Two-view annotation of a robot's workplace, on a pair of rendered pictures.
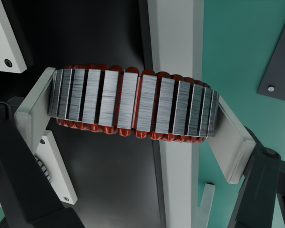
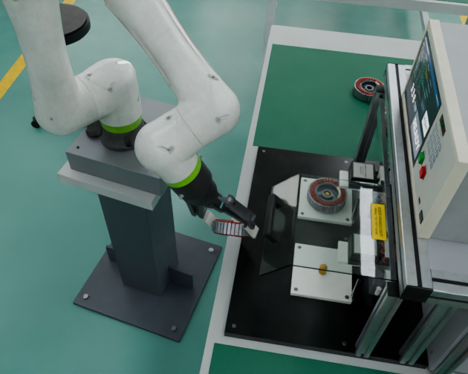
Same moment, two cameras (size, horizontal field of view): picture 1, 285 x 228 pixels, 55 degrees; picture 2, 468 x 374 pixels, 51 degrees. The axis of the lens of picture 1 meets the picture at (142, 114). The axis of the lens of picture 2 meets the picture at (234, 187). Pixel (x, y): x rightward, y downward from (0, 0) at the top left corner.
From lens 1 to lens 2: 1.09 m
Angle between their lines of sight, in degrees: 25
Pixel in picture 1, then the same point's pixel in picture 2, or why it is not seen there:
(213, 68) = not seen: hidden behind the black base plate
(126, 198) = (268, 185)
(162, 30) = (234, 254)
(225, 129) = (209, 222)
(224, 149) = (210, 217)
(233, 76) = not seen: hidden behind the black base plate
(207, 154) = not seen: hidden behind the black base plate
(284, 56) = (200, 274)
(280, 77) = (203, 258)
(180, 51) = (229, 248)
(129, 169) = (261, 202)
